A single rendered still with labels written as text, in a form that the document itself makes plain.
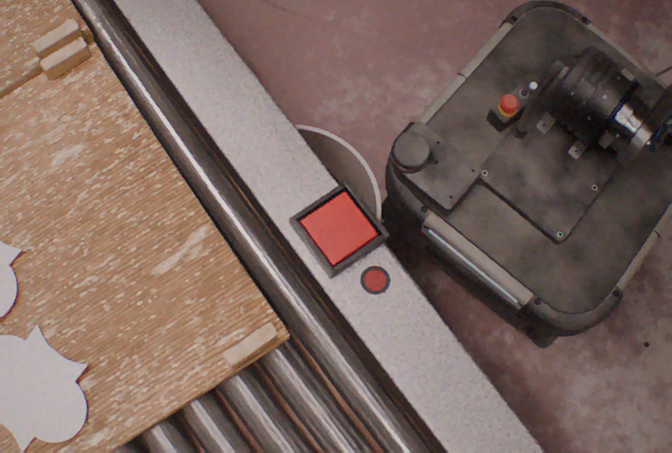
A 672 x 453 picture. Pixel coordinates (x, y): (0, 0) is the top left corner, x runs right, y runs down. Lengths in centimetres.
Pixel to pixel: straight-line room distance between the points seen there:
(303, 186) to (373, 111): 108
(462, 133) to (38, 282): 105
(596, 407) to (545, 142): 58
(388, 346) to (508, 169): 87
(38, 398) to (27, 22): 45
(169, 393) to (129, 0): 48
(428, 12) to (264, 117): 123
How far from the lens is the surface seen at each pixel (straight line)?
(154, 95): 104
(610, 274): 178
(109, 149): 100
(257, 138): 101
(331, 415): 93
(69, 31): 105
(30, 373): 94
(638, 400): 201
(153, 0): 111
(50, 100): 104
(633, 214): 184
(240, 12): 217
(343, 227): 96
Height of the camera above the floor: 184
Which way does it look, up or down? 69 degrees down
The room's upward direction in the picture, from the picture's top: 11 degrees clockwise
